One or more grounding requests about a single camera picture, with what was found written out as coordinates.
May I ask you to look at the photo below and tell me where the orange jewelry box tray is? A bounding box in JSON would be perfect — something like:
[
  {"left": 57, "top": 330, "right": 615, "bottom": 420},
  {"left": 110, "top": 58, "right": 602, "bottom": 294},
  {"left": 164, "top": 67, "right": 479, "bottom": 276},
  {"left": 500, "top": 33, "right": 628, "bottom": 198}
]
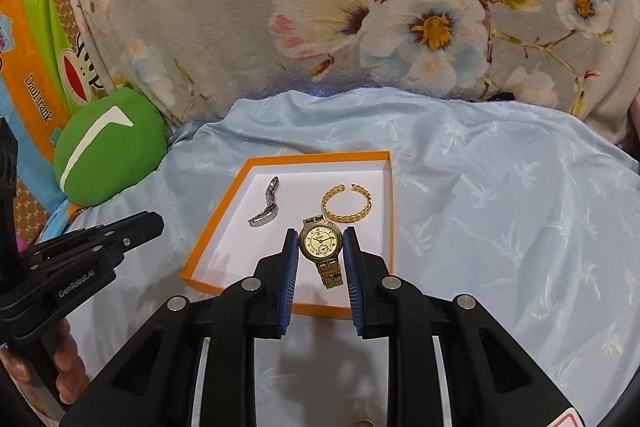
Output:
[{"left": 181, "top": 150, "right": 395, "bottom": 295}]

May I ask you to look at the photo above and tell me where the light blue satin cloth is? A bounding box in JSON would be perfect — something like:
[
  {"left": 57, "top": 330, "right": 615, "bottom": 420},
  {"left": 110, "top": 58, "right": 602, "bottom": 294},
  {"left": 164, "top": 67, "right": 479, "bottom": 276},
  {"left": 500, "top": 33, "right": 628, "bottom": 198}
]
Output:
[{"left": 70, "top": 89, "right": 639, "bottom": 426}]

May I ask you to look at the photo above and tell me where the gold chain cuff bracelet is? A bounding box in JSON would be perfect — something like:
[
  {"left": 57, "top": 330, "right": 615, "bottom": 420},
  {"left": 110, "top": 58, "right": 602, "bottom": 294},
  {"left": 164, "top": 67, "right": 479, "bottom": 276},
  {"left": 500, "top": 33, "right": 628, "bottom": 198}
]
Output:
[{"left": 320, "top": 183, "right": 373, "bottom": 225}]

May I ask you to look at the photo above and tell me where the cartoon monkey print pillow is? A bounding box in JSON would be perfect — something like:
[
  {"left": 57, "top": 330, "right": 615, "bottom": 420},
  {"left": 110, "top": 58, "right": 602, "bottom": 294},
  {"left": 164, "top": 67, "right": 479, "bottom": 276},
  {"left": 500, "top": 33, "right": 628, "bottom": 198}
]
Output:
[{"left": 1, "top": 0, "right": 114, "bottom": 248}]

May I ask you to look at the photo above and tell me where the grey floral blanket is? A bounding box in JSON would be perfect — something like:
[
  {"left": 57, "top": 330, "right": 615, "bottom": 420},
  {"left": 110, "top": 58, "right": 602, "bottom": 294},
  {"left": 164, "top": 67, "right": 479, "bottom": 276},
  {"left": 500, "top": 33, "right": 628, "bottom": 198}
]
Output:
[{"left": 78, "top": 0, "right": 639, "bottom": 143}]

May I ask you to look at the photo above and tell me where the person's left hand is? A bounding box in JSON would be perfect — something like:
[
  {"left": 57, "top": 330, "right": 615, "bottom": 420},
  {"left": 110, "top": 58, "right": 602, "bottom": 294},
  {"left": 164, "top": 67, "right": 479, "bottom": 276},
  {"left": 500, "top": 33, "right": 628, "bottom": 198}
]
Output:
[{"left": 1, "top": 319, "right": 90, "bottom": 418}]

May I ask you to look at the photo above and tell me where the silver watch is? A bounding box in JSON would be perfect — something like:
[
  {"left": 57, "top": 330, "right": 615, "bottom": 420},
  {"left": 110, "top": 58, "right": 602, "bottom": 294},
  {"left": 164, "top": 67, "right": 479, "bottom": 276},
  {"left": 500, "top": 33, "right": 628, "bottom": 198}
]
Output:
[{"left": 248, "top": 176, "right": 280, "bottom": 228}]

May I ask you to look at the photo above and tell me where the green plush cushion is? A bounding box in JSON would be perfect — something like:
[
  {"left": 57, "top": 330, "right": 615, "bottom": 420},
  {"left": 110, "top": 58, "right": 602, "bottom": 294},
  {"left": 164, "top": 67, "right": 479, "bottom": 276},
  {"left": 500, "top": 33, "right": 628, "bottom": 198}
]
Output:
[{"left": 53, "top": 88, "right": 168, "bottom": 207}]

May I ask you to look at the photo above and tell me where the gold wristwatch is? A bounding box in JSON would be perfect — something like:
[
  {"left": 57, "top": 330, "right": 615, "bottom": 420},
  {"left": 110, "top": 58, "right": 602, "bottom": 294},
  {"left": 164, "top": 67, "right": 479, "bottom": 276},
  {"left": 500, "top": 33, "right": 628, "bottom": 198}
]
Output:
[{"left": 298, "top": 216, "right": 343, "bottom": 289}]

